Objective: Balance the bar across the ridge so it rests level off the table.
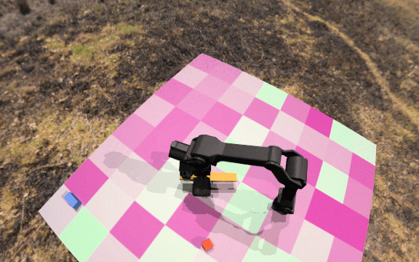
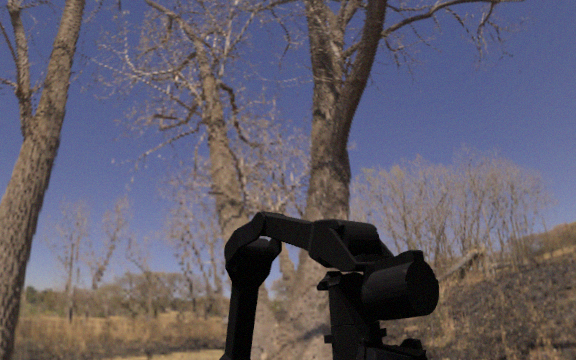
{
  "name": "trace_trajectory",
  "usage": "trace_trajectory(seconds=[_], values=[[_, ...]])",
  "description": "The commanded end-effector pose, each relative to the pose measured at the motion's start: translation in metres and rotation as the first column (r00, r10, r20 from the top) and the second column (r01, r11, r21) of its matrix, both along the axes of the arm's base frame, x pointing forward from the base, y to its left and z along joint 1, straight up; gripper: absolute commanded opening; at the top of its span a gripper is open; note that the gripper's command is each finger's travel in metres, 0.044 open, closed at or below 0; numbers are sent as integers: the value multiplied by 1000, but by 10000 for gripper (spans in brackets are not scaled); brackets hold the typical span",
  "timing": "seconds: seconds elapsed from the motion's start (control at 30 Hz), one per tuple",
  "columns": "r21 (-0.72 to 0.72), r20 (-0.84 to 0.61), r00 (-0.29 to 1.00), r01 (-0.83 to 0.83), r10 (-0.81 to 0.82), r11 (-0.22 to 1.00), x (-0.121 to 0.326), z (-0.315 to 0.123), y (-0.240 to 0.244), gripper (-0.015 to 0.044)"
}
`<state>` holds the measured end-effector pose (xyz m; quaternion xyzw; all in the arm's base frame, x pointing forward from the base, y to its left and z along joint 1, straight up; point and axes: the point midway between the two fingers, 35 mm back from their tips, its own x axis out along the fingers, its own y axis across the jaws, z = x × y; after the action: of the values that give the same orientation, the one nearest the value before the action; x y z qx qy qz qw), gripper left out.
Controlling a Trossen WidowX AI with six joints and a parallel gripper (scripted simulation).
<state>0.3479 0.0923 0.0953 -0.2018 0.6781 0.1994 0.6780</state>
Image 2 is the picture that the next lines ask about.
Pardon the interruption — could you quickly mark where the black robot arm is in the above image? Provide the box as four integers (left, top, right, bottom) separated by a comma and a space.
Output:
219, 211, 440, 360

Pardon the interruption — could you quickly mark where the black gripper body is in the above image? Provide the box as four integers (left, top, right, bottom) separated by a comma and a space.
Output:
324, 321, 387, 360

